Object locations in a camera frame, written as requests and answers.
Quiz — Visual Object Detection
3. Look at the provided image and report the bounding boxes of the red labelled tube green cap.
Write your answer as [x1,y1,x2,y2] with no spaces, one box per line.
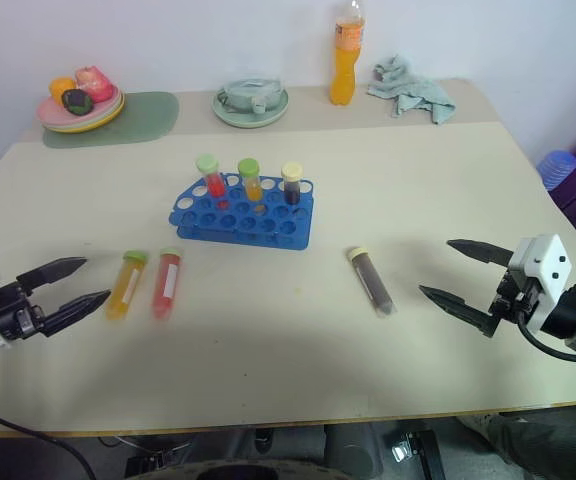
[151,246,184,322]

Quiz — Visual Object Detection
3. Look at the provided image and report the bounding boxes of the green placemat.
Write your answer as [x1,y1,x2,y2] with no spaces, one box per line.
[42,90,181,151]

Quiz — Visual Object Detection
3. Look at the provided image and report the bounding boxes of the grey cylinder under table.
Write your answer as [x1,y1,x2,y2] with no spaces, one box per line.
[324,424,385,480]

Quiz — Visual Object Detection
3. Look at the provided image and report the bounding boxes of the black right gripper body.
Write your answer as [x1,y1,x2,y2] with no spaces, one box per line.
[487,268,550,327]

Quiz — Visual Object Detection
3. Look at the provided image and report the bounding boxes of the stacked plates with toy food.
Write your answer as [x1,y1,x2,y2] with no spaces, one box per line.
[42,91,126,135]

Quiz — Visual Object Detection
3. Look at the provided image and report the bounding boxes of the orange toy fruit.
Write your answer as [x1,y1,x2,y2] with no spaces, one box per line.
[48,76,77,104]

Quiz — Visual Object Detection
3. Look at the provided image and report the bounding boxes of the pink toy fruit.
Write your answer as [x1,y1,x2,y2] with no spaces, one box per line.
[74,65,116,104]

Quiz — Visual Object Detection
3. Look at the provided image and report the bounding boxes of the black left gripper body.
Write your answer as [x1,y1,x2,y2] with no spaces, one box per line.
[0,281,50,345]

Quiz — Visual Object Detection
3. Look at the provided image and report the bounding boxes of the red tube pale green cap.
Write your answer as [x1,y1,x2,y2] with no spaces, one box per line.
[194,154,229,199]

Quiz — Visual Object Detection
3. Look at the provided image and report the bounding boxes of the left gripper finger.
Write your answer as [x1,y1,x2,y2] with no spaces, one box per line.
[16,257,89,297]
[42,289,112,339]

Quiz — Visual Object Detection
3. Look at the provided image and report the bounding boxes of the brown tube cream cap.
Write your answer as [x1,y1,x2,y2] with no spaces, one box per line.
[346,245,399,319]

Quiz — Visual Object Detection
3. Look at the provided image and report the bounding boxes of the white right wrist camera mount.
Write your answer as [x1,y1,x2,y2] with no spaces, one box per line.
[505,233,569,331]

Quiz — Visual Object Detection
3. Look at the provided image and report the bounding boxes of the yellow-orange tube green cap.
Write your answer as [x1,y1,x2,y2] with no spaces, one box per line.
[104,249,150,322]

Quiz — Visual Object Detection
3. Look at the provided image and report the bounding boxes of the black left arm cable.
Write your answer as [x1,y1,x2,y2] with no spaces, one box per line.
[0,383,97,480]

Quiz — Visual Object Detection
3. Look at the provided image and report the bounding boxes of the metal bracket under table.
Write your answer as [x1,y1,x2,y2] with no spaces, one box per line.
[391,429,442,480]

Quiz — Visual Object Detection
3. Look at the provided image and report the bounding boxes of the blue ribbed cup stack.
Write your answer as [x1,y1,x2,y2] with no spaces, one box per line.
[537,149,576,192]

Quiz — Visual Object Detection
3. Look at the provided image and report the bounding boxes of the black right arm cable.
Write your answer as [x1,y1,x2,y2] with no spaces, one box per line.
[516,318,576,365]

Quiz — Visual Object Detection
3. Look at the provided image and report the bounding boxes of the pink plate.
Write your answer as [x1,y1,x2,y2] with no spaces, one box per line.
[35,87,120,129]

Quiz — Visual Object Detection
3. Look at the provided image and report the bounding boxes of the orange soda bottle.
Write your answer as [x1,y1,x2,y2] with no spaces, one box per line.
[328,0,368,107]

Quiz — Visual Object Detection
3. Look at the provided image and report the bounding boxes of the pale green cup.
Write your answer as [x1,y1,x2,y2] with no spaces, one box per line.
[215,76,285,114]

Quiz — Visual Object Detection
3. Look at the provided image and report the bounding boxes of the blue test tube rack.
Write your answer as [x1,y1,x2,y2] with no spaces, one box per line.
[168,172,316,250]

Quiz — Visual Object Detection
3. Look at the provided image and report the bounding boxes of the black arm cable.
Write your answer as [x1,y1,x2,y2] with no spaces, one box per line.
[0,383,97,480]
[516,318,576,365]

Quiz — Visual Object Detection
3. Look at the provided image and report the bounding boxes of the dark liquid tube cream cap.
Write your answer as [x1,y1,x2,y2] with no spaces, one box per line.
[280,161,304,207]

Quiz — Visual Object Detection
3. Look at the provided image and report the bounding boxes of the dark green toy fruit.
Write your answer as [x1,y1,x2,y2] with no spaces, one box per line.
[60,88,95,117]

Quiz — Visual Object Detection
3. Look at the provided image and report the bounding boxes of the crumpled teal cloth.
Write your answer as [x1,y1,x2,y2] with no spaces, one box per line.
[366,53,457,127]

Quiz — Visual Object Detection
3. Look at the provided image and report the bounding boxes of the pale green plate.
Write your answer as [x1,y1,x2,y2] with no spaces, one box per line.
[211,84,290,129]

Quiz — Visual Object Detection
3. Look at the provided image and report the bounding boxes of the orange tube dark green cap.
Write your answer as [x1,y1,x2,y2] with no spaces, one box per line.
[237,157,265,202]

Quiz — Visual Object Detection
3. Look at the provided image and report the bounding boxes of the grey fabric shape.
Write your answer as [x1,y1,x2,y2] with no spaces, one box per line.
[455,403,576,480]

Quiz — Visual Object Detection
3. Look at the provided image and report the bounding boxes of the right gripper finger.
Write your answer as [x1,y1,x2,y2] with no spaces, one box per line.
[418,284,502,340]
[446,238,515,269]

